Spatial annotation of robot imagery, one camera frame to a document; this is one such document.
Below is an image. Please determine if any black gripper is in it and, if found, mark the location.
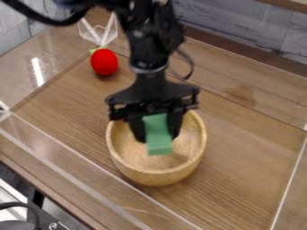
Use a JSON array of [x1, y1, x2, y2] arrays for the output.
[[106, 70, 200, 143]]

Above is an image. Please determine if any green rectangular block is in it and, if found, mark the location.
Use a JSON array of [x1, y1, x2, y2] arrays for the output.
[[143, 113, 172, 156]]

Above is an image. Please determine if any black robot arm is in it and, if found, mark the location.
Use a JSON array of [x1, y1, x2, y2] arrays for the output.
[[54, 0, 200, 142]]

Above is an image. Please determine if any brown wooden bowl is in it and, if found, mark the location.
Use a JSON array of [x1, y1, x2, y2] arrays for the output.
[[106, 111, 207, 187]]

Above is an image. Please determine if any red plush strawberry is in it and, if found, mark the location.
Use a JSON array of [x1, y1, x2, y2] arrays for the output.
[[90, 48, 119, 76]]

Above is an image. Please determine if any clear acrylic corner bracket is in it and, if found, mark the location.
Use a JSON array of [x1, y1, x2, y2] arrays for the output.
[[78, 13, 118, 47]]

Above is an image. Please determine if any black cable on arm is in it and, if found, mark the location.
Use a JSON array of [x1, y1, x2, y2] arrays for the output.
[[0, 0, 195, 82]]

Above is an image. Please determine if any black table leg frame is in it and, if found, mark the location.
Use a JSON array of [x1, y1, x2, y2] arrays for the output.
[[28, 187, 71, 230]]

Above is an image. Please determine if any black cable lower left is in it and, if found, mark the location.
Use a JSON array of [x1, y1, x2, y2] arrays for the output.
[[0, 202, 42, 230]]

